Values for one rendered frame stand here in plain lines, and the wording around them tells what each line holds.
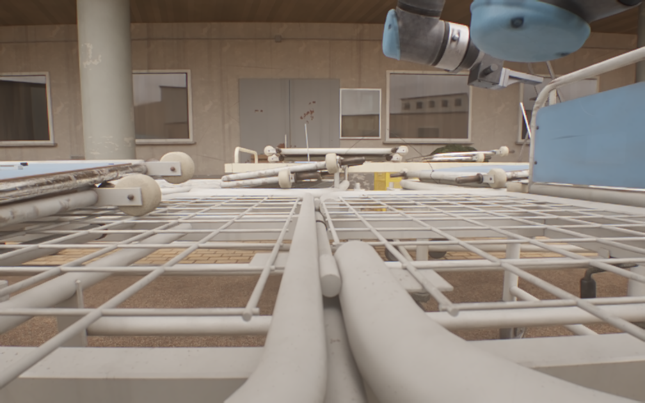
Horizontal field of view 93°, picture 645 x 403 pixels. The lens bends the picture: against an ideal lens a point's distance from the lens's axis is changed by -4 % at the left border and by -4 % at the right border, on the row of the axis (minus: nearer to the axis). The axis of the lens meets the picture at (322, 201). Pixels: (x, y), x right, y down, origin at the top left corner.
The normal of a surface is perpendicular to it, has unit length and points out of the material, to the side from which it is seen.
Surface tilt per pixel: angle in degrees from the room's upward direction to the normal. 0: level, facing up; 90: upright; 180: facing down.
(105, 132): 90
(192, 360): 0
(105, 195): 93
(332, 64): 90
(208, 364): 0
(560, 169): 90
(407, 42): 127
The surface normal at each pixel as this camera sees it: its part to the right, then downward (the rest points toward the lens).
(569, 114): -1.00, 0.01
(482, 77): 0.04, 0.11
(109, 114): 0.55, 0.08
